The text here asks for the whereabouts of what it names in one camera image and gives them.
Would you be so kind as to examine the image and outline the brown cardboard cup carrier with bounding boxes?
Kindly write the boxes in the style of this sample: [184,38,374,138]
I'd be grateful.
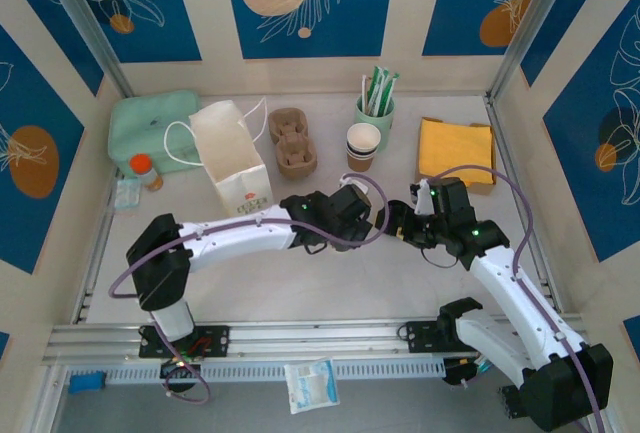
[267,108,319,181]

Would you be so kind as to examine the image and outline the white paper takeout bag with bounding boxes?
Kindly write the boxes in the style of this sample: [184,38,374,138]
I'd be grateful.
[163,97,274,220]

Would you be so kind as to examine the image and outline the yellow napkins in box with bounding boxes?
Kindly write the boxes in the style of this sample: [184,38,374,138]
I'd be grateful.
[413,116,499,198]

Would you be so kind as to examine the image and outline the white brown paper cup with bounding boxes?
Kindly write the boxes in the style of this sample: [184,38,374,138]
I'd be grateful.
[346,122,383,154]
[347,148,378,173]

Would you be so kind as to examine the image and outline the yellow napkin stack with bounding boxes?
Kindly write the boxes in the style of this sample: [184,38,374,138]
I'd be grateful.
[418,117,496,187]

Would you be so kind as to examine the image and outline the mint green straw holder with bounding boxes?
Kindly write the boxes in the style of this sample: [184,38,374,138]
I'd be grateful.
[354,95,396,152]

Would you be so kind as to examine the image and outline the green wrapped straw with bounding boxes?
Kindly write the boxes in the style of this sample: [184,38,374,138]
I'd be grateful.
[367,66,381,117]
[380,72,401,118]
[373,67,392,118]

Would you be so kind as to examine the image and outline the white blue wipe packet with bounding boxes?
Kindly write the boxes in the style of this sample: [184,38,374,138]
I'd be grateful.
[283,356,342,416]

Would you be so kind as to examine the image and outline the orange lid bottle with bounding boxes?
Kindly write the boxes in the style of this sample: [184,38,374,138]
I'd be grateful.
[129,153,165,193]

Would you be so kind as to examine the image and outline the black ribbed bar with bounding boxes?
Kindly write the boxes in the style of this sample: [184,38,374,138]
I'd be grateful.
[498,383,524,420]

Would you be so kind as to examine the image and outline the small clear plastic packet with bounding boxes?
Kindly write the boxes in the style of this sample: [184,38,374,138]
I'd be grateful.
[113,177,144,212]

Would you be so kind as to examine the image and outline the mint green zip pouch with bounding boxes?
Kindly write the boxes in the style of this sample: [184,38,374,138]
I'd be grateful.
[108,90,204,175]

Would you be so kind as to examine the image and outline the blue plastic clip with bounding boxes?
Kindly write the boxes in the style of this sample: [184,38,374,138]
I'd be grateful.
[67,372,107,396]

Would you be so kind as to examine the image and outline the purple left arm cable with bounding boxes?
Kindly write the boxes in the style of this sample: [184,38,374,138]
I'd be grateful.
[108,175,391,405]

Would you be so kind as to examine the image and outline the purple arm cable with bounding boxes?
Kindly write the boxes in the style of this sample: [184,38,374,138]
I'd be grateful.
[432,164,604,433]
[108,175,391,405]

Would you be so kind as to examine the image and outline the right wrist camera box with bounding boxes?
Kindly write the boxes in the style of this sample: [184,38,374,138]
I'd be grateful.
[409,177,437,215]

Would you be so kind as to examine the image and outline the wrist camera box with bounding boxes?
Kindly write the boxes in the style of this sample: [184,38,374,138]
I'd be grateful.
[340,175,373,196]
[409,177,437,215]

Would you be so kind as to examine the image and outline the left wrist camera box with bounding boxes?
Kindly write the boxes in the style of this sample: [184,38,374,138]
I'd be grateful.
[340,175,373,196]

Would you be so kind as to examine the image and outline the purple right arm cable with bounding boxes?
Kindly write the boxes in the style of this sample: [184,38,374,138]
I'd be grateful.
[432,164,604,433]

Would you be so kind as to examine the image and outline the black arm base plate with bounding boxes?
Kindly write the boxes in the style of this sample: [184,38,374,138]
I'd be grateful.
[399,320,499,355]
[138,324,232,360]

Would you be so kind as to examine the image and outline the aluminium front rail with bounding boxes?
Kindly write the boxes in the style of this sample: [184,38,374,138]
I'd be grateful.
[42,312,594,367]

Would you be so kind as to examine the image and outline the white slotted cable duct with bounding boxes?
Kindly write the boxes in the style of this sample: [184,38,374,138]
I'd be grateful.
[64,359,447,387]

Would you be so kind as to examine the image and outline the aluminium corner post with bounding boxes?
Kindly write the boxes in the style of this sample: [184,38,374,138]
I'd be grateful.
[486,0,584,105]
[37,0,134,100]

